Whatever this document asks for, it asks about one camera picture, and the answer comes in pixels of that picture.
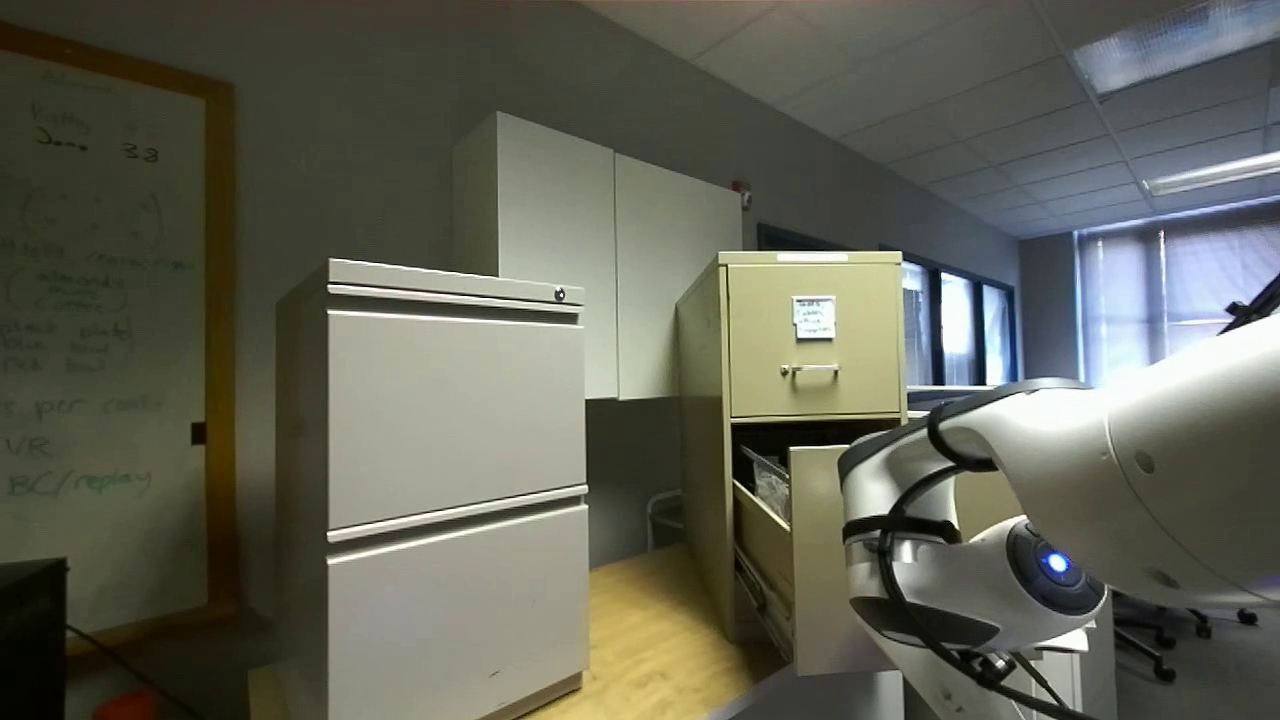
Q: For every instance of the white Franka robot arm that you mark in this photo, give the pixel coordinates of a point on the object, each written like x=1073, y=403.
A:
x=1172, y=467

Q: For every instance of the white paper drawer label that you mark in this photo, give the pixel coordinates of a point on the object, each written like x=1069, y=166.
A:
x=812, y=318

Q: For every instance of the beige metal file cabinet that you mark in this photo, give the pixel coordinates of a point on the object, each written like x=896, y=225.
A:
x=703, y=443

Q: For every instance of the grey file folders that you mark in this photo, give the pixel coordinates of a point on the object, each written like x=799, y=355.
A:
x=766, y=480

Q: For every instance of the grey metal file cabinet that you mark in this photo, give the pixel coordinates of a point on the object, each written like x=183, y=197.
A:
x=453, y=426

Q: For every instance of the dark window row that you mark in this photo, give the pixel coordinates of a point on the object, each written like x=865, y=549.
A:
x=960, y=324

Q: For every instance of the black whiteboard latch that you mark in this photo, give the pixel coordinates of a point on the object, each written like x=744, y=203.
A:
x=200, y=435

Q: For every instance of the window with blinds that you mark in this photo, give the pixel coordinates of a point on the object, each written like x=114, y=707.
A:
x=1181, y=303

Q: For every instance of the small wood-topped white cabinet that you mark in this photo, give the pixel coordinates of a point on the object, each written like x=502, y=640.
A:
x=1087, y=675

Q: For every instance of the wood-framed whiteboard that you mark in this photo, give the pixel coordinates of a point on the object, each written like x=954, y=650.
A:
x=93, y=333

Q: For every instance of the narrow ceiling light panel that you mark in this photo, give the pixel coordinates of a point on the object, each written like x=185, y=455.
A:
x=1215, y=169

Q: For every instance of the large ceiling light panel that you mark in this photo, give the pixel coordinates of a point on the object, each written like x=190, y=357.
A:
x=1172, y=45

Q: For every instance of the red object on floor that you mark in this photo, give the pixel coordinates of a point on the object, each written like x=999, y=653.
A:
x=124, y=707

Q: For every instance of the black box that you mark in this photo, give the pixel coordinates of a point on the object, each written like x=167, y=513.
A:
x=28, y=640

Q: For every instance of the white wall cabinet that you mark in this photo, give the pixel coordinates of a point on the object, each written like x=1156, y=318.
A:
x=602, y=240

